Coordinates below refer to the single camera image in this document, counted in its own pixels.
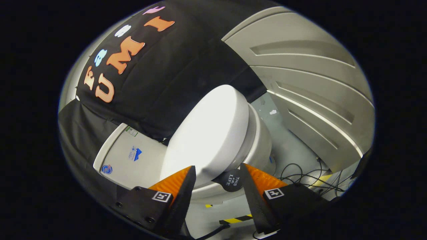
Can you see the white panelled cabinet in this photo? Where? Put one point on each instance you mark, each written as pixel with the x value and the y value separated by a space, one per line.
pixel 300 83

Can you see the white toilet lid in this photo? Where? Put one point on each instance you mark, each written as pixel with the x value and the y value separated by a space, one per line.
pixel 210 133

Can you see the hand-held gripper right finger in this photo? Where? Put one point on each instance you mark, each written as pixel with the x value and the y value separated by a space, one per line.
pixel 255 203

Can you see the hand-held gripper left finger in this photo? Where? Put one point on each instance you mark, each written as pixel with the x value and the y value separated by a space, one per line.
pixel 181 200

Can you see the white toilet body with tank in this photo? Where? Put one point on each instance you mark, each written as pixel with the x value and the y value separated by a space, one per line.
pixel 126 166

